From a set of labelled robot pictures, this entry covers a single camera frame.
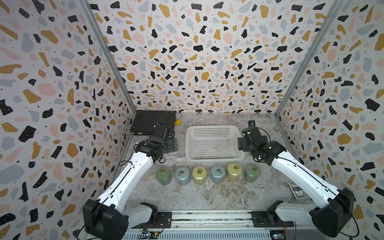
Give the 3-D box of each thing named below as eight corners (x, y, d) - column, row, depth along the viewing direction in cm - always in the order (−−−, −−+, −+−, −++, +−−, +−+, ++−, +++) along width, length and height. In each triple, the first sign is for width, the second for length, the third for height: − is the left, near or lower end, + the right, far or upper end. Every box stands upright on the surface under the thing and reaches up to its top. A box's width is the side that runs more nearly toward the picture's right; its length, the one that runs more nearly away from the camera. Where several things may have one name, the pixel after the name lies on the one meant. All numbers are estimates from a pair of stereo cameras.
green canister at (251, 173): (244, 182, 89) (248, 176, 81) (242, 171, 93) (246, 164, 86) (256, 182, 89) (261, 176, 81) (254, 171, 93) (258, 164, 86)
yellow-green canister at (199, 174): (192, 184, 88) (192, 178, 80) (193, 173, 92) (192, 166, 85) (206, 184, 88) (206, 178, 80) (206, 173, 92) (206, 166, 85)
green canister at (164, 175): (158, 185, 87) (154, 179, 80) (160, 173, 92) (157, 166, 84) (171, 185, 87) (168, 179, 80) (172, 173, 92) (170, 166, 85)
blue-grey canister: (210, 184, 88) (211, 177, 80) (210, 172, 93) (211, 165, 85) (223, 184, 88) (225, 177, 80) (222, 172, 93) (224, 165, 85)
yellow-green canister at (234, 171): (226, 181, 89) (229, 174, 82) (225, 169, 94) (227, 162, 86) (239, 181, 89) (243, 174, 82) (237, 169, 94) (240, 162, 86)
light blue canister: (176, 185, 87) (174, 178, 80) (178, 173, 92) (176, 166, 84) (189, 185, 87) (188, 179, 80) (190, 173, 92) (189, 166, 84)
